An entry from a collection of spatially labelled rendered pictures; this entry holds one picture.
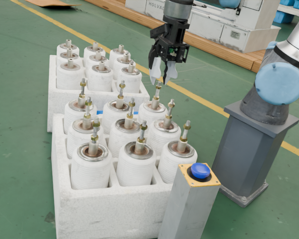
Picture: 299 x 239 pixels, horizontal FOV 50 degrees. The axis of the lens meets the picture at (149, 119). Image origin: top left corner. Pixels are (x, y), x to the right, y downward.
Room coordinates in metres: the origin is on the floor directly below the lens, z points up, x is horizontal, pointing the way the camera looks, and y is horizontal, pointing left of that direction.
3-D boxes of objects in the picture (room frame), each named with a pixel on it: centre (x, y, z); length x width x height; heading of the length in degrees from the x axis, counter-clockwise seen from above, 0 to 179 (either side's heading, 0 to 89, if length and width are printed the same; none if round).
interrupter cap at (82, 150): (0.63, 0.12, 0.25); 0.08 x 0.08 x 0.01
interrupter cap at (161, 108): (0.93, -0.01, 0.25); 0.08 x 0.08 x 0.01
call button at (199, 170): (0.54, -0.13, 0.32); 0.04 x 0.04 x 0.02
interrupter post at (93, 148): (0.63, 0.12, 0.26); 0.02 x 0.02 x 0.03
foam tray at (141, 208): (0.78, 0.06, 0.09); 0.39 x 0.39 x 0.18; 23
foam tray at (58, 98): (1.28, 0.27, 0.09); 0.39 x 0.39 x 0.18; 20
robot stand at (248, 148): (0.96, -0.36, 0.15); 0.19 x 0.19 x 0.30; 51
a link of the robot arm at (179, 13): (0.92, -0.02, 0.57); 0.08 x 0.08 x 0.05
